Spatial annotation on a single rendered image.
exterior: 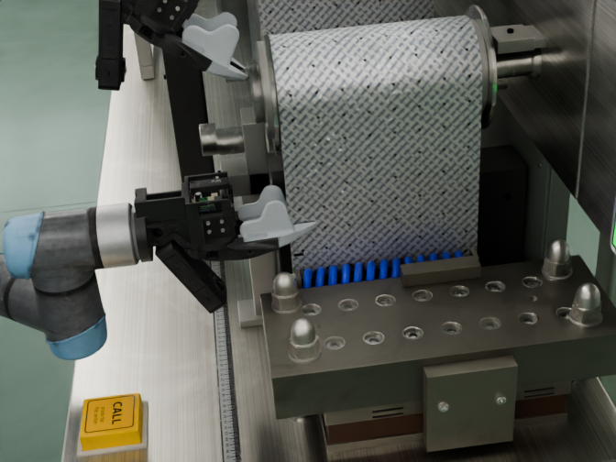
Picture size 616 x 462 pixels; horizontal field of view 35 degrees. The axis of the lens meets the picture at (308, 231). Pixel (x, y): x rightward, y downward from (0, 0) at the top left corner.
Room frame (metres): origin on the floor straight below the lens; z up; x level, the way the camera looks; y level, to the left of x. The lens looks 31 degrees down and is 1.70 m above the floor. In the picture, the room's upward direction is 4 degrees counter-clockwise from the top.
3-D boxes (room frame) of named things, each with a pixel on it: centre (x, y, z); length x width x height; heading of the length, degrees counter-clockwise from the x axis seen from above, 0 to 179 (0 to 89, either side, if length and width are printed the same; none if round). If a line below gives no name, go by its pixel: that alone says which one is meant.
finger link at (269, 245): (0.98, 0.08, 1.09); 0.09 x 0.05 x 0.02; 94
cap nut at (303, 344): (0.84, 0.01, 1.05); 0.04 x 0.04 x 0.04
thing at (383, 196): (1.01, -0.09, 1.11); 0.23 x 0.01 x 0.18; 95
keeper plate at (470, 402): (0.81, -0.16, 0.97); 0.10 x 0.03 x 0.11; 95
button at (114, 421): (0.88, 0.25, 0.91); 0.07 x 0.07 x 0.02; 5
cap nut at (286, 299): (0.93, 0.03, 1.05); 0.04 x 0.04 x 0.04
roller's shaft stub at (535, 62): (1.09, -0.26, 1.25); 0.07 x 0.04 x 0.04; 95
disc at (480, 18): (1.08, -0.22, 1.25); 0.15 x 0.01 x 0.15; 5
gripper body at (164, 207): (0.99, 0.14, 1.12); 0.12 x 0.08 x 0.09; 95
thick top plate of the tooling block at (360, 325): (0.90, -0.14, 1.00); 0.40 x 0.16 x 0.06; 95
